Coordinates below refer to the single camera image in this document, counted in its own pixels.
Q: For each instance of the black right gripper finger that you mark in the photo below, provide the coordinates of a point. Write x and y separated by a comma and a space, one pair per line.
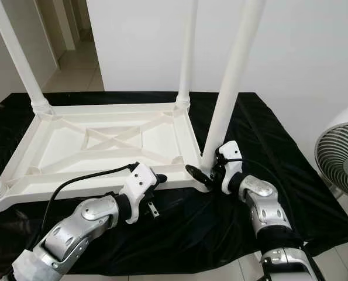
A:
196, 173

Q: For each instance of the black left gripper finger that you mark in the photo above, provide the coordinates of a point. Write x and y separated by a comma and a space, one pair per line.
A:
159, 178

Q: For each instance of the white plastic table top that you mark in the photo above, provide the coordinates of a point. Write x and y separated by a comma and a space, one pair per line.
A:
80, 155

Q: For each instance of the black table cloth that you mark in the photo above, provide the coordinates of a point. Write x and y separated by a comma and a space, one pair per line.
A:
226, 234

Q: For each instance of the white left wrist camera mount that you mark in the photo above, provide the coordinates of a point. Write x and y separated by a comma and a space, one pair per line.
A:
141, 184

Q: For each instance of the cream door frame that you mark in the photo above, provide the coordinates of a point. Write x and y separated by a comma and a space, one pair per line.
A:
51, 26

